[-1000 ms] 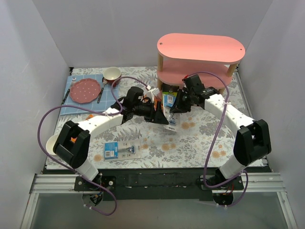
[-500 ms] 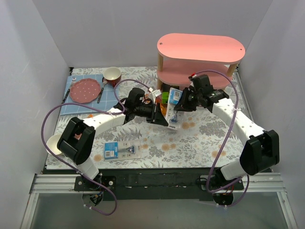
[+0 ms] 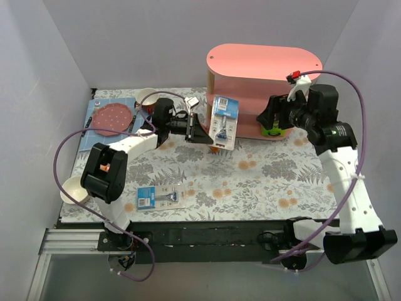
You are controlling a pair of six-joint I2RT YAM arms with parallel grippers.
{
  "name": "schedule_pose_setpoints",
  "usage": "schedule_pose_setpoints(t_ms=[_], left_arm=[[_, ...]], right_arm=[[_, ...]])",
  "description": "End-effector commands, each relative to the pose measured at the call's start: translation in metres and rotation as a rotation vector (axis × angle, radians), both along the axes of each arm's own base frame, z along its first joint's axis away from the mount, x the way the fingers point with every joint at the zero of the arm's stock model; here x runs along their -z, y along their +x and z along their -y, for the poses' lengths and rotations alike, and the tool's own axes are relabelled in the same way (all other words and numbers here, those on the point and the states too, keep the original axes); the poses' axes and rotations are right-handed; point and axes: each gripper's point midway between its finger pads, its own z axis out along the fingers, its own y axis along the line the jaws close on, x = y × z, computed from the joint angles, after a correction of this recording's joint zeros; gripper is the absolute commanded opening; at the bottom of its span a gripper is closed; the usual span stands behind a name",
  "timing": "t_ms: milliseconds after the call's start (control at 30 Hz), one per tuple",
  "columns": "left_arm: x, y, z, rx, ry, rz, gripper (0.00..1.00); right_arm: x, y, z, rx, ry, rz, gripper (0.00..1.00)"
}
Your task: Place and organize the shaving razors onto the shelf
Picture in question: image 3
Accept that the blue checkered placemat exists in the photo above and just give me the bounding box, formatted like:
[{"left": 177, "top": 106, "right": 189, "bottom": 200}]
[{"left": 78, "top": 98, "right": 144, "bottom": 152}]

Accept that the white ceramic bowl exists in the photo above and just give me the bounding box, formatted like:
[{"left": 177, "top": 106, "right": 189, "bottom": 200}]
[{"left": 62, "top": 176, "right": 90, "bottom": 204}]

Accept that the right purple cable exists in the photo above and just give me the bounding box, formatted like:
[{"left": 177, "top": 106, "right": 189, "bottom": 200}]
[{"left": 269, "top": 70, "right": 367, "bottom": 273}]

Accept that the orange long snack packet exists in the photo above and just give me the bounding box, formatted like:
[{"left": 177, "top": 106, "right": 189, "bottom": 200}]
[{"left": 202, "top": 125, "right": 219, "bottom": 154}]

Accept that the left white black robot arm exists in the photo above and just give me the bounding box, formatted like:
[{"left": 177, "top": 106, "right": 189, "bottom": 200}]
[{"left": 81, "top": 98, "right": 213, "bottom": 251}]

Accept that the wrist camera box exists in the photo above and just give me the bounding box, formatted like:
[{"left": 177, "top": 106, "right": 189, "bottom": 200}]
[
  {"left": 286, "top": 71, "right": 312, "bottom": 102},
  {"left": 184, "top": 97, "right": 199, "bottom": 114}
]

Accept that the blue razor blister pack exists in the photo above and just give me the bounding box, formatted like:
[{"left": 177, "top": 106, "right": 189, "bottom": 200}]
[
  {"left": 136, "top": 184, "right": 187, "bottom": 211},
  {"left": 209, "top": 95, "right": 239, "bottom": 151}
]

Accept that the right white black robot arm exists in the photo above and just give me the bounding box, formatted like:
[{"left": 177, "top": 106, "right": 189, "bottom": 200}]
[{"left": 256, "top": 84, "right": 398, "bottom": 265}]

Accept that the red cup white inside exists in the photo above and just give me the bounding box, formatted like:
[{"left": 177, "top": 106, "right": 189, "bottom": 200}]
[{"left": 135, "top": 88, "right": 159, "bottom": 114}]

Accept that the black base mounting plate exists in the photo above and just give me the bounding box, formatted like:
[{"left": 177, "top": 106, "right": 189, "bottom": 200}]
[{"left": 97, "top": 220, "right": 296, "bottom": 264}]

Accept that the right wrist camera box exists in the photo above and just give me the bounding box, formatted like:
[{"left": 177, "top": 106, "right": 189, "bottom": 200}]
[{"left": 286, "top": 71, "right": 312, "bottom": 102}]

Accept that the aluminium frame rail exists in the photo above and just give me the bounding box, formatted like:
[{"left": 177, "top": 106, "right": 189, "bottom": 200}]
[{"left": 28, "top": 221, "right": 391, "bottom": 300}]

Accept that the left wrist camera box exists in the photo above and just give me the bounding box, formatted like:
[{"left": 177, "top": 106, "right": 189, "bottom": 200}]
[{"left": 184, "top": 97, "right": 199, "bottom": 114}]

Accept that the pink three-tier shelf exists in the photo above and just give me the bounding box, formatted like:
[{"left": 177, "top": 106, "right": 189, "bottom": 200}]
[{"left": 206, "top": 43, "right": 323, "bottom": 141}]

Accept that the black handled fork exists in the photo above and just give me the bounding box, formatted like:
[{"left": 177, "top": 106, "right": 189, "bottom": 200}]
[{"left": 85, "top": 101, "right": 100, "bottom": 129}]

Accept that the black handled spoon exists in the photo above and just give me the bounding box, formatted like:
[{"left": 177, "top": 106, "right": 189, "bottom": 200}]
[{"left": 128, "top": 102, "right": 140, "bottom": 133}]

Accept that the pink dotted plate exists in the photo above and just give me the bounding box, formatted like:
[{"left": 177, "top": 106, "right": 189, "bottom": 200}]
[{"left": 91, "top": 103, "right": 133, "bottom": 136}]

